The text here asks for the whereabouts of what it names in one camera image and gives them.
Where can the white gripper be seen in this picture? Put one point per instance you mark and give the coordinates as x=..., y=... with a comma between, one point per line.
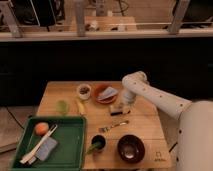
x=127, y=98

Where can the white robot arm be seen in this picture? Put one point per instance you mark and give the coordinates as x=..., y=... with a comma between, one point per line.
x=195, y=137

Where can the dark purple bowl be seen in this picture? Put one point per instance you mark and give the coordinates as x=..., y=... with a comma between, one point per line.
x=131, y=149

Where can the small white bowl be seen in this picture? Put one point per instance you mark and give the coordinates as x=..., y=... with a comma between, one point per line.
x=84, y=91

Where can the grey blue cloth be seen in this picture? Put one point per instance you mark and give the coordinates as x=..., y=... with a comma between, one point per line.
x=108, y=92

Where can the silver fork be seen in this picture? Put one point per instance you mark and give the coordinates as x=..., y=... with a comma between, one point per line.
x=107, y=128

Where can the orange plate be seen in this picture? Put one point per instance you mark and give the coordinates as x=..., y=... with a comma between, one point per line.
x=100, y=88

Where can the dark green cup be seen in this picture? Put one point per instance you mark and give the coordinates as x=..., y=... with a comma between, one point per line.
x=98, y=143

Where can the yellow banana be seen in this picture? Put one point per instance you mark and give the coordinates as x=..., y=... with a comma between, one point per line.
x=81, y=108

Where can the light green small cup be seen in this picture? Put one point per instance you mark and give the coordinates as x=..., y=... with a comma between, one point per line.
x=62, y=107

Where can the green plastic tray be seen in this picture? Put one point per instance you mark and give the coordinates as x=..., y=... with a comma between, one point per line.
x=63, y=150

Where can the orange fruit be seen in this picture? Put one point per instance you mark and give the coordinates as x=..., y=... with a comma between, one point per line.
x=41, y=128

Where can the grey blue sponge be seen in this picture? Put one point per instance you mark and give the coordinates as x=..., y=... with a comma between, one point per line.
x=46, y=148

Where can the metal railing frame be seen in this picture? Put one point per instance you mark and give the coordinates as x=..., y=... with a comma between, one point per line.
x=51, y=20

